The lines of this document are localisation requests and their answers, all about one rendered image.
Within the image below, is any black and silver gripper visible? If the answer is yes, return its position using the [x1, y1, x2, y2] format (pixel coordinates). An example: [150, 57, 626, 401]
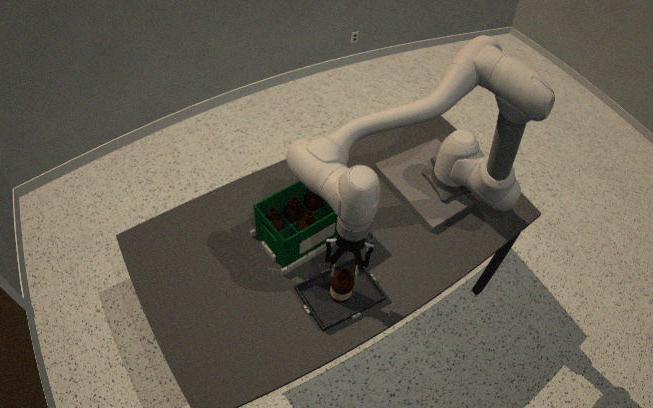
[325, 234, 374, 279]

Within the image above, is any brown glass bottle with cream label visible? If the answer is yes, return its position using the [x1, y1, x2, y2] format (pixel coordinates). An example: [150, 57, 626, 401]
[330, 268, 354, 303]

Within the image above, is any green crate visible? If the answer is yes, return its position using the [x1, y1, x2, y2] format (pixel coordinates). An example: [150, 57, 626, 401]
[253, 181, 338, 268]

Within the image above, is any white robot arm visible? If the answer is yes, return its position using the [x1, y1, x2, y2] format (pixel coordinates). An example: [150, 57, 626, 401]
[286, 35, 555, 242]

